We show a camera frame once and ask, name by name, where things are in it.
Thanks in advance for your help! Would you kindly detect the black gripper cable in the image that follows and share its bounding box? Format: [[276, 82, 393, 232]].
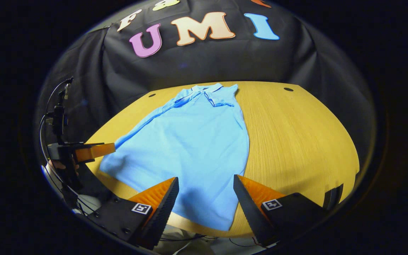
[[39, 79, 96, 215]]

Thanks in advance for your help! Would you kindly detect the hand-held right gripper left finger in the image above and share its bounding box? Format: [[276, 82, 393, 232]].
[[87, 177, 180, 250]]

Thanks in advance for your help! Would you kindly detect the light blue T-shirt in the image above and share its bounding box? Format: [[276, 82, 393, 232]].
[[99, 83, 250, 231]]

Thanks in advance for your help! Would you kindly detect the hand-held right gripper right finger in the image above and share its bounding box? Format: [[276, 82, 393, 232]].
[[233, 174, 332, 248]]

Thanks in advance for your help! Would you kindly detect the black backdrop cloth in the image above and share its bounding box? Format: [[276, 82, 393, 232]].
[[36, 0, 376, 160]]

